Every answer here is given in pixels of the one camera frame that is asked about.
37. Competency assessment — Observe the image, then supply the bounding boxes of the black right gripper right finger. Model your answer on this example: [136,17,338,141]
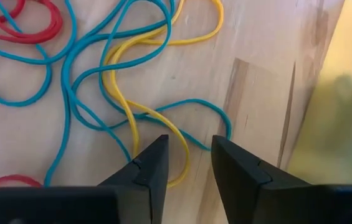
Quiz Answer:
[211,134,310,224]

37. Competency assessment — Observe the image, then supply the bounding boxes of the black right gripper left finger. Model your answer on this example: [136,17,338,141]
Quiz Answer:
[98,134,169,224]

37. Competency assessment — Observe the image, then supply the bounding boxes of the pile of coloured rubber bands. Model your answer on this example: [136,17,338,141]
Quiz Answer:
[69,0,233,162]

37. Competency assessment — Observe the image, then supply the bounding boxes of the yellow rubber band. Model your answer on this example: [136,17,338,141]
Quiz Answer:
[100,0,225,189]

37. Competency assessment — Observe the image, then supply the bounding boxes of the yellow translucent plastic bin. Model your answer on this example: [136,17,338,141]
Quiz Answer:
[287,0,352,186]

